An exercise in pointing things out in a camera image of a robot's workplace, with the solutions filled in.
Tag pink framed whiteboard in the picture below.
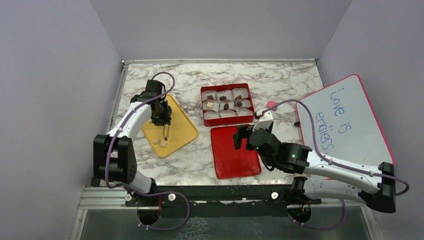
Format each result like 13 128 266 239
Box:
296 74 395 166

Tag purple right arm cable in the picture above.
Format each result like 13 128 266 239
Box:
256 98 411 197

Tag red box lid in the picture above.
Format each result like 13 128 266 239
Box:
210 125 262 180

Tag pink whiteboard eraser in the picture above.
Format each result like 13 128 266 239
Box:
266 101 278 111

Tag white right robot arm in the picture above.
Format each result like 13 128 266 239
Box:
232 125 396 214

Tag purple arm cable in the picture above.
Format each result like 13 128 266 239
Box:
256 98 411 197
104 71 176 190

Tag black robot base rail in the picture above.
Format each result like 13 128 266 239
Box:
124 177 321 218

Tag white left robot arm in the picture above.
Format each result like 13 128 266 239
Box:
93 79 172 206

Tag yellow plastic tray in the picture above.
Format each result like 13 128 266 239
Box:
141 94 198 158

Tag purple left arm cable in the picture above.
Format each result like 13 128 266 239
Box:
104 71 176 190

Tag red chocolate box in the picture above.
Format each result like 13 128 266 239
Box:
200 83 255 127

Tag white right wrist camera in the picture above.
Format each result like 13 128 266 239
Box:
252 110 274 133

